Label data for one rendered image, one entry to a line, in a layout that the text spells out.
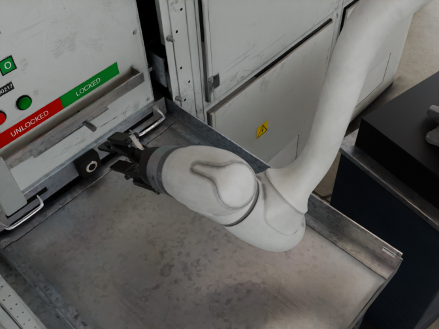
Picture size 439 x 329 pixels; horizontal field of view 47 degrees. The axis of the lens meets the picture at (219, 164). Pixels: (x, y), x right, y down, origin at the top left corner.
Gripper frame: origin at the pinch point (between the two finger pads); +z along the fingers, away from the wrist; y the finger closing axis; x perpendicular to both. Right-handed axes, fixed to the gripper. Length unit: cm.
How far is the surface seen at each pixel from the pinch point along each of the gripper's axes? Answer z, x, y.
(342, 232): -28, 27, 36
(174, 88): 15.1, 28.4, -0.1
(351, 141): -6, 61, 36
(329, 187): 50, 97, 90
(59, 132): 10.1, -4.7, -8.2
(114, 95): 9.9, 10.6, -8.5
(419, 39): 71, 220, 78
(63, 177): 20.6, -7.0, 4.2
